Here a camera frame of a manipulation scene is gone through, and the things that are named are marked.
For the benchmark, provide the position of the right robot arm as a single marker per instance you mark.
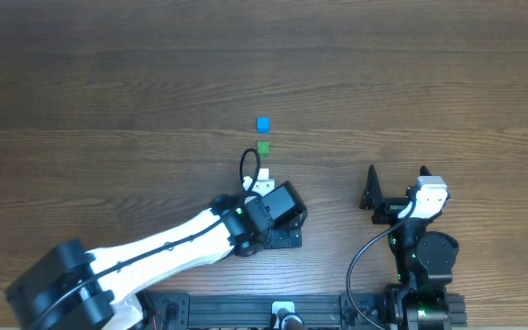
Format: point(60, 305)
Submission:
point(433, 256)

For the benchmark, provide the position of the blue cube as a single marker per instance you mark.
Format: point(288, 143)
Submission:
point(263, 124)

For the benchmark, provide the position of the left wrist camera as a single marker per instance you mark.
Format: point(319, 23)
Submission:
point(262, 184)

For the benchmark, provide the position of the mounting rail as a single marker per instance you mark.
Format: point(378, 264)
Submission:
point(245, 311)

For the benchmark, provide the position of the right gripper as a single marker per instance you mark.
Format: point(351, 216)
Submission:
point(387, 211)

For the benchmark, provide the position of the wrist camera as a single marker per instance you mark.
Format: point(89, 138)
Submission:
point(262, 184)
point(426, 197)

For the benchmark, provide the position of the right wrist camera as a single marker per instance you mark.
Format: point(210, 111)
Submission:
point(426, 197)

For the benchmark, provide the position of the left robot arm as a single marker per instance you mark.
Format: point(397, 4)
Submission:
point(177, 249)

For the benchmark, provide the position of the green cube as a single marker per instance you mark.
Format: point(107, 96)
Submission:
point(263, 147)

